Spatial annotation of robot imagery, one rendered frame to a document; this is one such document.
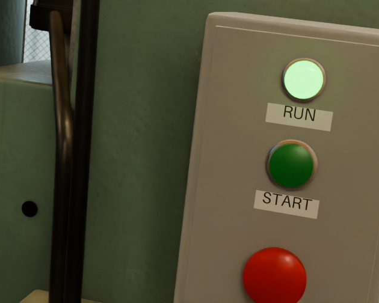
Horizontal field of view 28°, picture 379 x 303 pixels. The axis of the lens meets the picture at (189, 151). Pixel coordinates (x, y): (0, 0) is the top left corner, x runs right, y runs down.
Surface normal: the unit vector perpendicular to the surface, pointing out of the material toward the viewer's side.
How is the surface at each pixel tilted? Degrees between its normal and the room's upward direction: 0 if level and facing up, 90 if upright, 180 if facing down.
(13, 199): 90
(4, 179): 90
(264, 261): 82
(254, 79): 90
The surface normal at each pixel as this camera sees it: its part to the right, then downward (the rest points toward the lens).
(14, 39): 0.98, 0.15
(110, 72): -0.24, 0.18
